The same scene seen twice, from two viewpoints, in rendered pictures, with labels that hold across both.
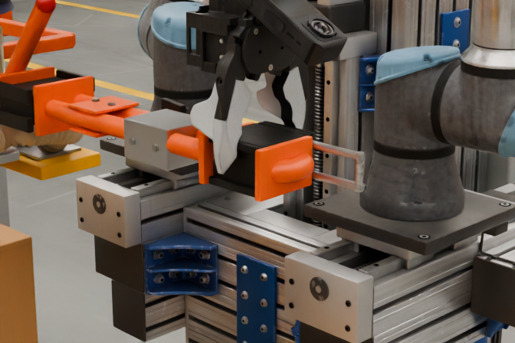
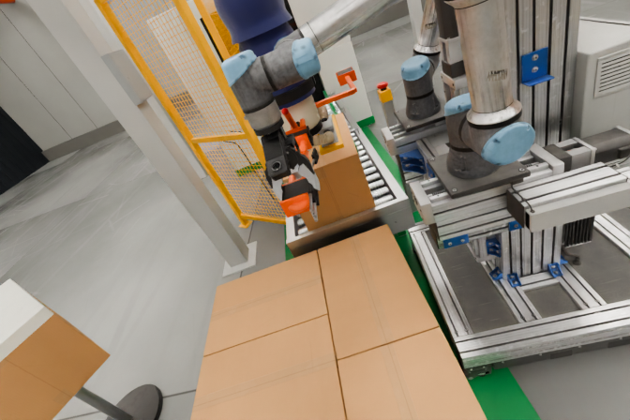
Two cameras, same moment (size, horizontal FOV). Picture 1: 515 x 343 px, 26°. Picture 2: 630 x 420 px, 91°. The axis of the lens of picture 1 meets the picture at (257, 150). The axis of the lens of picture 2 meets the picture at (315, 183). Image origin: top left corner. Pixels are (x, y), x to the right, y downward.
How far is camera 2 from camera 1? 0.93 m
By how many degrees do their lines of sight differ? 53
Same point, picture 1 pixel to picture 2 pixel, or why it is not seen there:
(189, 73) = (412, 90)
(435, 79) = (461, 118)
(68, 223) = not seen: hidden behind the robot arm
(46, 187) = not seen: hidden behind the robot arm
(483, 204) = (510, 168)
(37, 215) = not seen: hidden behind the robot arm
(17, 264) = (353, 162)
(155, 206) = (401, 142)
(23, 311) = (359, 174)
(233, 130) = (277, 190)
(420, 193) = (465, 165)
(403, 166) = (456, 154)
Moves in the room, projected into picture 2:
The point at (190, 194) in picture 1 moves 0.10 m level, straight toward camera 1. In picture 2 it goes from (418, 135) to (409, 147)
